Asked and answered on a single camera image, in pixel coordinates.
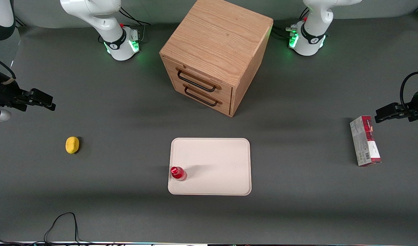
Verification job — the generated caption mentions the black right arm base cables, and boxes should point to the black right arm base cables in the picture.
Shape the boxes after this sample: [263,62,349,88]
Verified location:
[119,6,152,43]

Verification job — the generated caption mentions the red coke bottle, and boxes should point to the red coke bottle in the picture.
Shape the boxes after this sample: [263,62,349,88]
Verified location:
[170,166,187,181]

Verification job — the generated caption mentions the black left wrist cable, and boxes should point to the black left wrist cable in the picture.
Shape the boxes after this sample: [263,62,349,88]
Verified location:
[400,71,418,113]

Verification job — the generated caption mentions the beige plastic tray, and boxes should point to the beige plastic tray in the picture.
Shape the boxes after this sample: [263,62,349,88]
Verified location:
[168,138,252,196]

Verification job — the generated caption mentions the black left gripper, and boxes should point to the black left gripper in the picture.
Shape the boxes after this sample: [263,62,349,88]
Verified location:
[375,87,418,123]

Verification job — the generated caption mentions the dark grey table mat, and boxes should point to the dark grey table mat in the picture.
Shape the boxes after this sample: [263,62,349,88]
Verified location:
[0,13,418,244]

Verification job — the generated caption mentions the black arm base cables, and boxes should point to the black arm base cables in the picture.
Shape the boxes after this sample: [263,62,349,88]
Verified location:
[272,8,310,41]
[119,6,152,43]

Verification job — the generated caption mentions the yellow lemon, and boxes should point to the yellow lemon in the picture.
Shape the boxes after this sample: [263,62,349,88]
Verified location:
[65,136,80,154]

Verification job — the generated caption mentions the black metal drawer handle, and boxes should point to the black metal drawer handle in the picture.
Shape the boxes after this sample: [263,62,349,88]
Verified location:
[176,68,222,93]
[183,84,223,107]

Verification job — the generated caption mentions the wooden drawer cabinet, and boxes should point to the wooden drawer cabinet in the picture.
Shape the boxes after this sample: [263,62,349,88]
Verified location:
[159,0,274,118]

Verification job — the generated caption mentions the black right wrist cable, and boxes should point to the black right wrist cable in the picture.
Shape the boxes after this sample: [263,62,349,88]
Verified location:
[0,55,16,84]

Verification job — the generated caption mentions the black left arm base cables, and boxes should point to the black left arm base cables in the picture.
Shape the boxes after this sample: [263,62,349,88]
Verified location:
[272,8,310,41]

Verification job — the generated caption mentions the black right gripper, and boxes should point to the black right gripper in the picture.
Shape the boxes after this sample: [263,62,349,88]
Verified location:
[0,76,56,111]

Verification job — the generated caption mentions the black looped cable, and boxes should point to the black looped cable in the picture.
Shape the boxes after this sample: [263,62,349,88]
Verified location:
[43,212,93,245]

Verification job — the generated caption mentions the red and white carton box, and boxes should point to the red and white carton box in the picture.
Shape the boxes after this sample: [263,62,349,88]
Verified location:
[350,115,382,167]

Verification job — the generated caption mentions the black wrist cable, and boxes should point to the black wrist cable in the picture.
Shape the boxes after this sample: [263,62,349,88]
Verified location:
[0,55,16,84]
[400,71,418,113]

